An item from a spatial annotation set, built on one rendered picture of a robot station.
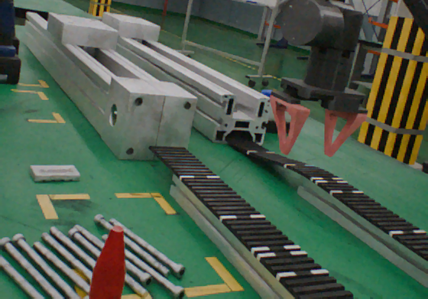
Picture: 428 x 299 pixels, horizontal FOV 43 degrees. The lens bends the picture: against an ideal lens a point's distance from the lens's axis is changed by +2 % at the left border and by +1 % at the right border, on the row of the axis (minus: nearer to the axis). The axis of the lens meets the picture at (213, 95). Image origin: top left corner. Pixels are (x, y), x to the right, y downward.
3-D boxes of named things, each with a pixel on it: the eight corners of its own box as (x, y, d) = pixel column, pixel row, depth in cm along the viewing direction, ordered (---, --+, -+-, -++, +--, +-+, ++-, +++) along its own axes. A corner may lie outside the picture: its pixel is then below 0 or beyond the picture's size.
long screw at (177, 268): (185, 276, 47) (187, 265, 46) (176, 279, 46) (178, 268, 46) (115, 225, 54) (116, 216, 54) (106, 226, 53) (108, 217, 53)
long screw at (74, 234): (66, 238, 49) (68, 229, 49) (76, 236, 50) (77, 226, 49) (138, 302, 42) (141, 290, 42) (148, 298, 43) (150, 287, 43)
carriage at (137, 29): (156, 51, 141) (160, 26, 140) (115, 46, 136) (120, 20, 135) (136, 40, 155) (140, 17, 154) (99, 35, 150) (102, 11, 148)
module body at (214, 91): (262, 145, 93) (272, 99, 92) (212, 142, 88) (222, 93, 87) (124, 55, 162) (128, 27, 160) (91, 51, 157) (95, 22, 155)
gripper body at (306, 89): (277, 89, 73) (289, 37, 72) (333, 95, 78) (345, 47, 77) (305, 102, 68) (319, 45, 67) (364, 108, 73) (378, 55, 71)
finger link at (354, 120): (286, 146, 77) (301, 83, 75) (325, 147, 81) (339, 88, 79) (316, 164, 71) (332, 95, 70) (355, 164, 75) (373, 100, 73)
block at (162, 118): (199, 161, 78) (212, 99, 76) (118, 160, 72) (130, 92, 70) (176, 141, 85) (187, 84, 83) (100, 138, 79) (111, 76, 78)
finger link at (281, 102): (257, 144, 75) (272, 79, 73) (297, 146, 78) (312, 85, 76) (285, 162, 69) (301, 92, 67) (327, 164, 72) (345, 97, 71)
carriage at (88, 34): (113, 63, 111) (118, 30, 109) (59, 56, 105) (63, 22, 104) (93, 48, 124) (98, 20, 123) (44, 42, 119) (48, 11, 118)
